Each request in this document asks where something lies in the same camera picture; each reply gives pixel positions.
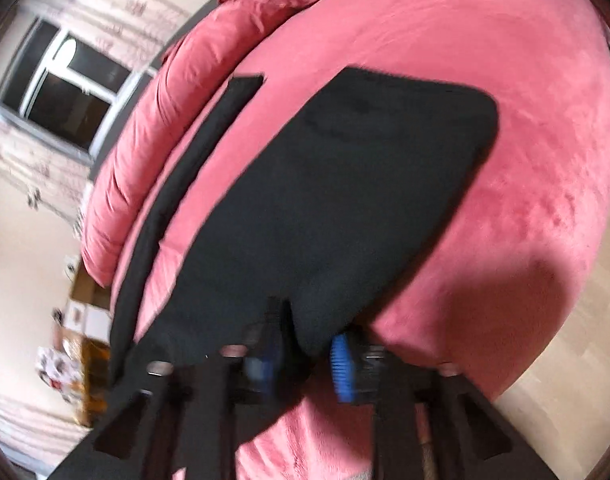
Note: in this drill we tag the pink folded duvet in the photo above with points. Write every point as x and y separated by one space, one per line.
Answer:
193 70

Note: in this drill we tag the white floral curtain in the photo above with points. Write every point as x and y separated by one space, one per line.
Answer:
130 32

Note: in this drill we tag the window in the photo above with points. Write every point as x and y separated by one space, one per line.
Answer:
62 91

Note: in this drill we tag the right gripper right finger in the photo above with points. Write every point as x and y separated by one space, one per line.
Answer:
427 424

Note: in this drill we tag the black pants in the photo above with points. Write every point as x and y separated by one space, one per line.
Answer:
354 187

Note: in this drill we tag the white bedside cabinet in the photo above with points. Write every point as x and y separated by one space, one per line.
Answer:
86 319

